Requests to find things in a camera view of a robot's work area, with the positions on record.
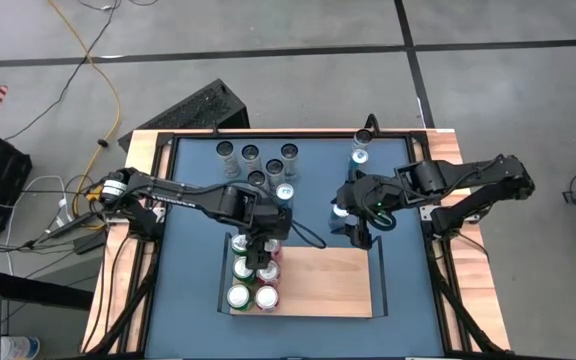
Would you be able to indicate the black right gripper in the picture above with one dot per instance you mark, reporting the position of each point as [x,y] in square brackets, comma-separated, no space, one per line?
[375,197]

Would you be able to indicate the light wooden board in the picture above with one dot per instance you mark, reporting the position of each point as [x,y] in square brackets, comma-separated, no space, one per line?
[328,280]

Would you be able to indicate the green Sprite can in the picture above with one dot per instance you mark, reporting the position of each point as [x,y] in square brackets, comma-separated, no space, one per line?
[242,269]
[239,296]
[239,244]

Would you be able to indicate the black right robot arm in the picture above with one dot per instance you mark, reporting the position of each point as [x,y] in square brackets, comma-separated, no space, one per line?
[448,172]

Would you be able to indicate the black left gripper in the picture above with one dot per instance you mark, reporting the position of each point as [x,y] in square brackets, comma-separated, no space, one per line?
[273,225]

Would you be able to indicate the black power adapter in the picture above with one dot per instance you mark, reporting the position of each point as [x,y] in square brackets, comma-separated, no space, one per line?
[90,242]

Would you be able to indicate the red Coca-Cola can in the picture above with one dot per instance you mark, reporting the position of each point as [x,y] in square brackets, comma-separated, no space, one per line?
[276,250]
[267,297]
[270,273]

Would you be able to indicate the blue silver Red Bull can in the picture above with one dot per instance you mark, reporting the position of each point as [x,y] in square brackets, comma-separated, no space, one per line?
[339,211]
[285,191]
[359,156]

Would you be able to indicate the white blue container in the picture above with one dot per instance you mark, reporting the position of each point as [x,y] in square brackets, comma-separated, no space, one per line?
[18,347]

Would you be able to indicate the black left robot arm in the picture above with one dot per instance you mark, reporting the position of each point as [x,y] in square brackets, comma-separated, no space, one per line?
[188,192]

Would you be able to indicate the black perforated computer case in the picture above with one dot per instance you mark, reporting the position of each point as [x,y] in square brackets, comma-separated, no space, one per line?
[193,110]

